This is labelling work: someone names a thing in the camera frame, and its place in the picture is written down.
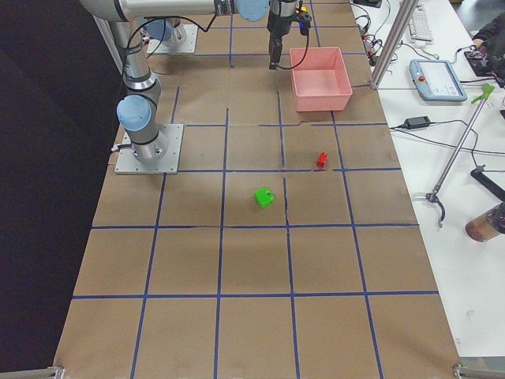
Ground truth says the green toy block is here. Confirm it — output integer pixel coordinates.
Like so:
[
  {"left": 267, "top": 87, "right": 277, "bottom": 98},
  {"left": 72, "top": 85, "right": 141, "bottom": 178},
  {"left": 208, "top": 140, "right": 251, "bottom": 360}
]
[{"left": 254, "top": 187, "right": 275, "bottom": 208}]

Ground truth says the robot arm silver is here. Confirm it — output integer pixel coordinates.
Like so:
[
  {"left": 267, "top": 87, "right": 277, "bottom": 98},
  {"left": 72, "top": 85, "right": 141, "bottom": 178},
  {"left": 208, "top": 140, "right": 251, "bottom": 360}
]
[
  {"left": 81, "top": 1, "right": 312, "bottom": 163},
  {"left": 144, "top": 18, "right": 187, "bottom": 46}
]

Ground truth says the black power adapter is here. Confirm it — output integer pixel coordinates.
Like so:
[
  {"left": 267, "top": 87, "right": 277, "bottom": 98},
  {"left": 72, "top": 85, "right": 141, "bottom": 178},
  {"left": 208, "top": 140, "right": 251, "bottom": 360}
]
[{"left": 404, "top": 116, "right": 432, "bottom": 129}]

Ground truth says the blue teach pendant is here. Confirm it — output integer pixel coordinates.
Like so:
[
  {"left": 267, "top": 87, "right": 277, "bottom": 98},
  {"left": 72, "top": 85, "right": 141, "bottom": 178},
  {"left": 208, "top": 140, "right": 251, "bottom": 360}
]
[{"left": 409, "top": 59, "right": 467, "bottom": 103}]

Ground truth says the aluminium frame post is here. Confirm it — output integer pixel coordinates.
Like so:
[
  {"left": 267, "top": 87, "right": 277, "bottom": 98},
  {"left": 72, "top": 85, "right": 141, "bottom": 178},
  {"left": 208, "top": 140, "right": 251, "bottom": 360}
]
[{"left": 370, "top": 0, "right": 418, "bottom": 89}]

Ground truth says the brown bottle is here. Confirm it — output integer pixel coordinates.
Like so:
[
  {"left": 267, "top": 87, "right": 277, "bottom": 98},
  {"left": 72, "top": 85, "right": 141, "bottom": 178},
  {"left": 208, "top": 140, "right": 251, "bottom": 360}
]
[{"left": 465, "top": 203, "right": 504, "bottom": 242}]

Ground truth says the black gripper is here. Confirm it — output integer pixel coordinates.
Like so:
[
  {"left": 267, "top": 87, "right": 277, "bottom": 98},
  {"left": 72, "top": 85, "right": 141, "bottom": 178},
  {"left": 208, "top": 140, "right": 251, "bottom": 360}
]
[{"left": 267, "top": 0, "right": 297, "bottom": 69}]

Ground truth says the red toy block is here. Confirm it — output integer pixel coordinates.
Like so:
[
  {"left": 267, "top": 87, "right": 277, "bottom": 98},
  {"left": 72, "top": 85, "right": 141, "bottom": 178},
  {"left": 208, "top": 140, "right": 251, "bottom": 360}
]
[{"left": 316, "top": 152, "right": 328, "bottom": 169}]

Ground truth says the pink plastic box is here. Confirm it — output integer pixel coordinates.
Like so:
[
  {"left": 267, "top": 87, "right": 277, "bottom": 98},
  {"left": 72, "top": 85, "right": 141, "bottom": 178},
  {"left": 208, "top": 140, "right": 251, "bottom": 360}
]
[{"left": 290, "top": 47, "right": 353, "bottom": 112}]

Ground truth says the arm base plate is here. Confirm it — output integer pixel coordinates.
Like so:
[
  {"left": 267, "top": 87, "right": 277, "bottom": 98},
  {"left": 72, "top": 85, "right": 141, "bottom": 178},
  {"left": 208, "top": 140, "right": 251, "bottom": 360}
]
[
  {"left": 114, "top": 124, "right": 184, "bottom": 174},
  {"left": 147, "top": 24, "right": 198, "bottom": 55}
]

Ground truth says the reacher grabber tool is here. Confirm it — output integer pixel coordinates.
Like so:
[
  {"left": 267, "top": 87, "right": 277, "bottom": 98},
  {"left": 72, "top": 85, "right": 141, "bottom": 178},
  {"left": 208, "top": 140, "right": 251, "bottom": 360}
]
[{"left": 425, "top": 84, "right": 496, "bottom": 228}]

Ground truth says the white keyboard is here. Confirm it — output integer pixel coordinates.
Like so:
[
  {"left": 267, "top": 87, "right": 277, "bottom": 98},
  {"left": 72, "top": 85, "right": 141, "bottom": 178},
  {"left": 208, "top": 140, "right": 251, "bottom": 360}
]
[{"left": 408, "top": 5, "right": 433, "bottom": 43}]

